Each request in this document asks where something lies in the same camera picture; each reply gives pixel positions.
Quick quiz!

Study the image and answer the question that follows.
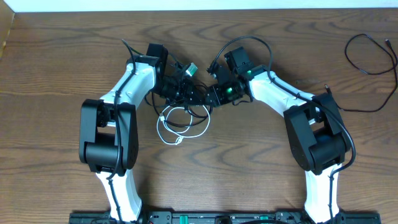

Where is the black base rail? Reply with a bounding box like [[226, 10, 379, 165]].
[[68, 210, 382, 224]]

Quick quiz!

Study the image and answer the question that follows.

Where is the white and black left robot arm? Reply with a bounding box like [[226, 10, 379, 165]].
[[79, 44, 200, 223]]

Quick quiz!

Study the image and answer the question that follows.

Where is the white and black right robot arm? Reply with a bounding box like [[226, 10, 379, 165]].
[[206, 47, 354, 223]]

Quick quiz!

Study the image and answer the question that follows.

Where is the black USB cable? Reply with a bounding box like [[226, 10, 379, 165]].
[[144, 52, 218, 129]]

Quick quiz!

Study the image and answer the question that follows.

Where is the white USB cable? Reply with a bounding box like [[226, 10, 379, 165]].
[[155, 104, 211, 146]]

